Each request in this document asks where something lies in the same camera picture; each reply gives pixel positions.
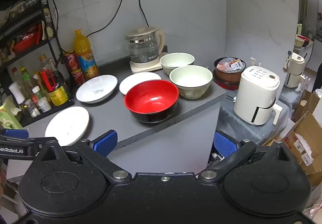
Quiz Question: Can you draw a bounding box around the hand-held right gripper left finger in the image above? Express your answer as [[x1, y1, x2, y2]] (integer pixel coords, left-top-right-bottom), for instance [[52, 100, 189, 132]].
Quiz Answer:
[[38, 130, 132, 184]]

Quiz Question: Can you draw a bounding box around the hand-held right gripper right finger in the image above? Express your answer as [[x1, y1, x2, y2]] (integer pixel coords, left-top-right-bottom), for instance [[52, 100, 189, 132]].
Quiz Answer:
[[197, 131, 292, 184]]

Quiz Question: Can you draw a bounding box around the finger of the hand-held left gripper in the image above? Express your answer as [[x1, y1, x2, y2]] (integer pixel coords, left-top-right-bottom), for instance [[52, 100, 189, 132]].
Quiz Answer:
[[4, 129, 29, 139]]

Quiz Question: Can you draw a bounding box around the plain white plate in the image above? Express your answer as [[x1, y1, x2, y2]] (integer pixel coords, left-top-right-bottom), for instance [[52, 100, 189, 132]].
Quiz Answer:
[[45, 106, 90, 146]]

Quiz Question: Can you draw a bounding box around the white deep printed plate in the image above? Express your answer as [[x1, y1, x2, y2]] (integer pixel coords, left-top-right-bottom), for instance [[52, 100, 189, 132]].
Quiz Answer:
[[75, 75, 119, 104]]

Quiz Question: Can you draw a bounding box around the red and black bowl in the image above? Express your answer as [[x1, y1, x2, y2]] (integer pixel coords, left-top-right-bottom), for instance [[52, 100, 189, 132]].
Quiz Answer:
[[124, 80, 180, 124]]

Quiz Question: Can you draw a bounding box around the large cream bowl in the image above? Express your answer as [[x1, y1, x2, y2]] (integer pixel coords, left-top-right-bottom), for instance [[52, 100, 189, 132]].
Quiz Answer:
[[169, 65, 213, 100]]

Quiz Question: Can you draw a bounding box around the small cream bowl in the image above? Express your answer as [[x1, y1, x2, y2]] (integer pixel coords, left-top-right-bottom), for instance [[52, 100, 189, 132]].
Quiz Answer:
[[160, 52, 196, 76]]

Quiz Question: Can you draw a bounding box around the green cardboard box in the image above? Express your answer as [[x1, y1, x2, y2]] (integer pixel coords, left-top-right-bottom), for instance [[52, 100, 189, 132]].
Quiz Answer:
[[0, 103, 23, 130]]

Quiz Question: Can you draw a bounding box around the grey covered machine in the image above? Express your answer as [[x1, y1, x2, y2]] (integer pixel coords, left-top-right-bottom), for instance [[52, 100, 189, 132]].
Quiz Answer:
[[216, 101, 296, 145]]

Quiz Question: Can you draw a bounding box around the small clear jar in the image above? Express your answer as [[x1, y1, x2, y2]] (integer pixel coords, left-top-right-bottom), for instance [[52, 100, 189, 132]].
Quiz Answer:
[[24, 99, 41, 117]]

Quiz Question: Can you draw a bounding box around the black metal rack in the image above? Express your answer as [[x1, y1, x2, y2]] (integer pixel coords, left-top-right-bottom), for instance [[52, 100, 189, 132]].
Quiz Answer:
[[0, 0, 76, 127]]

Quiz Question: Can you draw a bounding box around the white lid seasoning jar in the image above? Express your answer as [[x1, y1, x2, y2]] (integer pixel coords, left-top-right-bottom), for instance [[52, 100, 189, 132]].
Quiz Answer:
[[31, 85, 52, 114]]

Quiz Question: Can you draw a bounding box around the white cap bottle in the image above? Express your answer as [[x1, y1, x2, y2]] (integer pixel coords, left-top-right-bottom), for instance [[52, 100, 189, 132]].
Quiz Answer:
[[8, 82, 27, 105]]

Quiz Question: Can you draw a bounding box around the white air fryer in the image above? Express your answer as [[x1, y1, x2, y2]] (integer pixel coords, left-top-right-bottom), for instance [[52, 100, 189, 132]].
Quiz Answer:
[[233, 65, 283, 126]]

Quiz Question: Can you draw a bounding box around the green label bottle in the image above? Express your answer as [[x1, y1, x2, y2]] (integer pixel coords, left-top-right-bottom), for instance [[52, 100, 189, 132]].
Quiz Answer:
[[20, 66, 36, 93]]

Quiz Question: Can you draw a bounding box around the red pan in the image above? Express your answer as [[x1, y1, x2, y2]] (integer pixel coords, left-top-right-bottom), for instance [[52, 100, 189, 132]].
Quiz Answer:
[[213, 77, 242, 91]]

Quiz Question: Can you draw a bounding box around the brown pot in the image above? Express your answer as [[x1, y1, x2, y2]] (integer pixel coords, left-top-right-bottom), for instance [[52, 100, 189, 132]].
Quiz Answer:
[[213, 57, 246, 83]]

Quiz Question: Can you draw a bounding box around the clear oil bottle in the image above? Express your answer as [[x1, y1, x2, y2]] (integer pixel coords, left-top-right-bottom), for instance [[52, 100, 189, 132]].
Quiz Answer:
[[38, 54, 59, 81]]

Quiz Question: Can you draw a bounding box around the labelled cardboard box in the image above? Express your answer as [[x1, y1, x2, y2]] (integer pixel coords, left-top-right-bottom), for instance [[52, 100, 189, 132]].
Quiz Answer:
[[262, 111, 322, 187]]

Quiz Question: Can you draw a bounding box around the pile of snack packets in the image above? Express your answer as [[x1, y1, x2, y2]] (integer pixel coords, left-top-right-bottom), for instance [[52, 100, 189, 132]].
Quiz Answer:
[[218, 58, 246, 73]]

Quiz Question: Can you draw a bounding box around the cream kettle base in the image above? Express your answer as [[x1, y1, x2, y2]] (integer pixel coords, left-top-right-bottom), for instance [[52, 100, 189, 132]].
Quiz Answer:
[[129, 51, 168, 74]]

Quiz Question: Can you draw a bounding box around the orange juice bottle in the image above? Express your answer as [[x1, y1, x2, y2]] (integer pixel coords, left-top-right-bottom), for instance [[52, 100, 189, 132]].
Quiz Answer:
[[74, 29, 99, 81]]

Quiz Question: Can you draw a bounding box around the red plastic basket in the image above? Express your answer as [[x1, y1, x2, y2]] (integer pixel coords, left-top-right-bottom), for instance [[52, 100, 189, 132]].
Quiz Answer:
[[11, 31, 42, 54]]

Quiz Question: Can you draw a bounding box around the plain cardboard box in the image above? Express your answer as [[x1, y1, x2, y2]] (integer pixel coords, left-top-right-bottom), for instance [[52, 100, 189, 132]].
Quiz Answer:
[[292, 89, 322, 124]]

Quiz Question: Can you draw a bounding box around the small white appliance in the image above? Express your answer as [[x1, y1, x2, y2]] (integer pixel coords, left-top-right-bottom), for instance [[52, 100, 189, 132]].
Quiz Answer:
[[284, 51, 306, 88]]

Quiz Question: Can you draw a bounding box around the glass electric kettle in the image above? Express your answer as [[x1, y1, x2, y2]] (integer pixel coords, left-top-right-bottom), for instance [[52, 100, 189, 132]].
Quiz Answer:
[[125, 27, 165, 64]]

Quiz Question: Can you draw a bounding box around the soy sauce bottle red handle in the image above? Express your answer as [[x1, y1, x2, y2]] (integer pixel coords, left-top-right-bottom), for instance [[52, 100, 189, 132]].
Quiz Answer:
[[39, 63, 69, 107]]

